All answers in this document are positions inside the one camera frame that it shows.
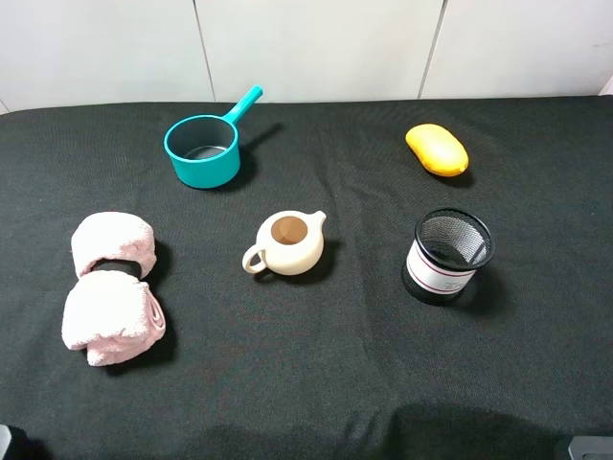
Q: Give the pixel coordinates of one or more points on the yellow mango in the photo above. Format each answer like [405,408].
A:
[437,149]

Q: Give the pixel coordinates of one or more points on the cream ceramic teapot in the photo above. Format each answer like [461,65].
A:
[288,243]

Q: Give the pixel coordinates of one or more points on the pink towel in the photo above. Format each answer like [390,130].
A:
[111,312]

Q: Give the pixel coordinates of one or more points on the black tablecloth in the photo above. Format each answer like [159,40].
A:
[339,362]

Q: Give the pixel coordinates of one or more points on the grey object bottom right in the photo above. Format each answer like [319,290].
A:
[585,448]

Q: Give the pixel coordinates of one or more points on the teal plastic saucepan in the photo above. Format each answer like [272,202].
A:
[203,149]

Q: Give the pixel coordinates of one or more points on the black mesh pen holder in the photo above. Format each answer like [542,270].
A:
[448,248]

